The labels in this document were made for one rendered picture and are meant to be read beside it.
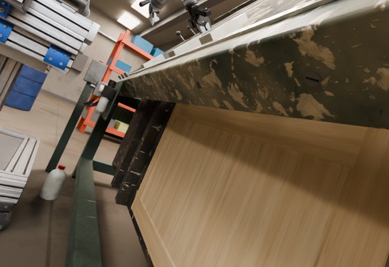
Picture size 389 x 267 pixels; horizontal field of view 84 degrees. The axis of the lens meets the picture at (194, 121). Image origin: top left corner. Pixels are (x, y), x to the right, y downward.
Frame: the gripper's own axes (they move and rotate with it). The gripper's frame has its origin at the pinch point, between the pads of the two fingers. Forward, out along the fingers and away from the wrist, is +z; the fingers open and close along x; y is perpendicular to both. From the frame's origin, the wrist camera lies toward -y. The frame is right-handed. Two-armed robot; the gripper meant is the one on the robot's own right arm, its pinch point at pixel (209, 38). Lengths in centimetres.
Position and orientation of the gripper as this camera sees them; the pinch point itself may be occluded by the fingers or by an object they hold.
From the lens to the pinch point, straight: 128.1
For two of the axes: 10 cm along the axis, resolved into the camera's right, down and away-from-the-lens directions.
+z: 4.6, 8.2, 3.4
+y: -4.4, -1.2, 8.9
